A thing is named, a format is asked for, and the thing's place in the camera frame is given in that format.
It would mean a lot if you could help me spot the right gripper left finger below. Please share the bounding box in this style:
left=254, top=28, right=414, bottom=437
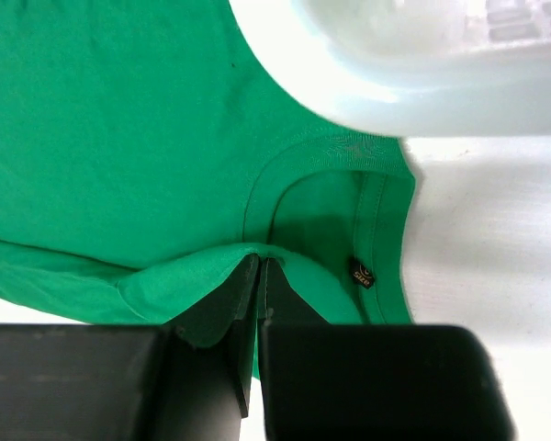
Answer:
left=0, top=255, right=260, bottom=440

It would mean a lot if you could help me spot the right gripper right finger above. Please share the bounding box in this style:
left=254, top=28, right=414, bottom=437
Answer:
left=258, top=258, right=515, bottom=440

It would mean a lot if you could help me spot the green t shirt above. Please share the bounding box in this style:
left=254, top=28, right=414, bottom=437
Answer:
left=0, top=1, right=415, bottom=348

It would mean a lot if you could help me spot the white plastic basket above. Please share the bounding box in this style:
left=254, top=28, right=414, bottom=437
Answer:
left=231, top=1, right=551, bottom=137

